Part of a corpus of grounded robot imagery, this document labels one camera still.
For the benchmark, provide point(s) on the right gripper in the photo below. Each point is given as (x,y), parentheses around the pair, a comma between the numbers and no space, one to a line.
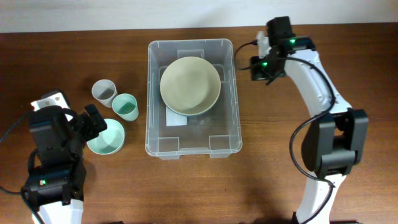
(257,74)

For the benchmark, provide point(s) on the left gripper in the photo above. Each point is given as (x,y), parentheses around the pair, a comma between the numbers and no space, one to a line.
(83,121)

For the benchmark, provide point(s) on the mint green small bowl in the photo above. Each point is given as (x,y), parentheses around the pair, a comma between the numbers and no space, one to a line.
(110,140)

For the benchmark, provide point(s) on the mint green plastic cup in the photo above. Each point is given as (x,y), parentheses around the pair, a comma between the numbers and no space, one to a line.
(125,106)

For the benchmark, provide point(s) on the grey plastic cup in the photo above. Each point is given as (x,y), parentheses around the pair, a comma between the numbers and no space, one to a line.
(105,92)

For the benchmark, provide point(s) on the dark blue bowl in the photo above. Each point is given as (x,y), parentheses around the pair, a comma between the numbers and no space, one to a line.
(190,105)

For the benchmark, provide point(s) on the cream bowl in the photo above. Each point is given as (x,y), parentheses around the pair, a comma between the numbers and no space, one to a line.
(190,86)

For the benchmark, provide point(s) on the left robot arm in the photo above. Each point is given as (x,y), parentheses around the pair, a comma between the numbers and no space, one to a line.
(54,188)

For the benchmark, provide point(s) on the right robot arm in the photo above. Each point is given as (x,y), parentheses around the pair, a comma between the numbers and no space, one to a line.
(336,132)

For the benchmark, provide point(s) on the white label in container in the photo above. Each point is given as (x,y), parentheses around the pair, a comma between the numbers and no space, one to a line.
(174,119)

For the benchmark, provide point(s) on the clear plastic storage container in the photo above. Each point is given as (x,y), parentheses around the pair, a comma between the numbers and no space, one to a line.
(217,132)

